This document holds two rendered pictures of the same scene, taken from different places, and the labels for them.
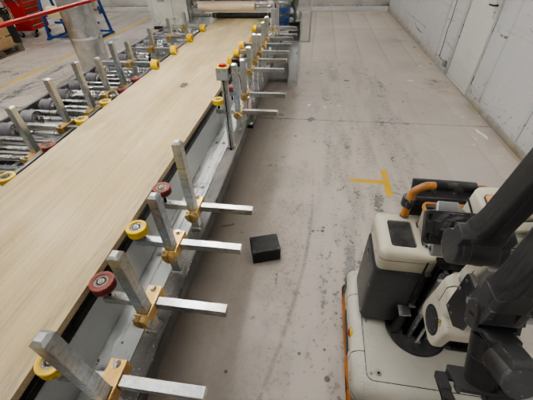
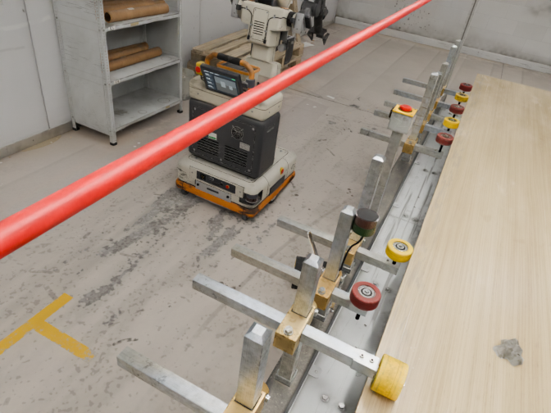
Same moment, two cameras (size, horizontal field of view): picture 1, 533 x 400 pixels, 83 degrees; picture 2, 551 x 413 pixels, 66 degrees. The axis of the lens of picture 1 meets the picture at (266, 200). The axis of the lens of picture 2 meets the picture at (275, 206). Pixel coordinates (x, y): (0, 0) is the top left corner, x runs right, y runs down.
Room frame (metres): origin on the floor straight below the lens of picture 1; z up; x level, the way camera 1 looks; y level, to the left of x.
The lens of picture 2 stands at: (3.18, 0.15, 1.71)
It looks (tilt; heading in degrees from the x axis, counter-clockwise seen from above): 35 degrees down; 193
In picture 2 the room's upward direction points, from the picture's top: 9 degrees clockwise
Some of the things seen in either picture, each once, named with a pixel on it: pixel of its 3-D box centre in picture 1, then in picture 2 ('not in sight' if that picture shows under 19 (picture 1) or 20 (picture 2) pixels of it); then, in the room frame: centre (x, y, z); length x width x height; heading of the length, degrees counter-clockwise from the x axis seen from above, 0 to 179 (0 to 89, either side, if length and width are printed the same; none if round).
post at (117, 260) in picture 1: (139, 301); (431, 102); (0.53, 0.41, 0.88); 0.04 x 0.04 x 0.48; 81
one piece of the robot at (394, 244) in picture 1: (430, 274); (236, 117); (0.80, -0.73, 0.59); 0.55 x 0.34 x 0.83; 80
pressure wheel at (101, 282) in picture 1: (106, 290); (454, 115); (0.60, 0.55, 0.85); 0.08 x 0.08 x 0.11
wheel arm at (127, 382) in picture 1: (130, 383); (425, 100); (0.32, 0.40, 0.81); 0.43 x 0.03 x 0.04; 81
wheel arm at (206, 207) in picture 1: (206, 207); (400, 142); (1.06, 0.28, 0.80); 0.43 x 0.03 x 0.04; 81
